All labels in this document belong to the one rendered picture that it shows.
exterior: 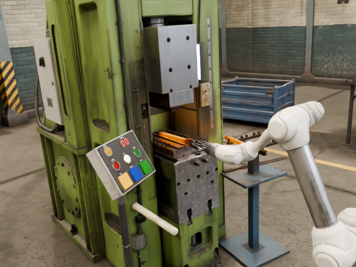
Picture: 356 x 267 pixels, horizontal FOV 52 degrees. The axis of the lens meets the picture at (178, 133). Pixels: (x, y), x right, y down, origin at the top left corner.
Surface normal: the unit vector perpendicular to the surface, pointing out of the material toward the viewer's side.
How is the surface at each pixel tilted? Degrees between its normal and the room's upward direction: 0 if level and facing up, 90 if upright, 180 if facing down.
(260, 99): 89
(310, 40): 90
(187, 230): 90
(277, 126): 85
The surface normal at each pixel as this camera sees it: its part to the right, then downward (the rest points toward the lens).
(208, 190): 0.61, 0.20
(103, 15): -0.79, 0.21
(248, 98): -0.62, 0.25
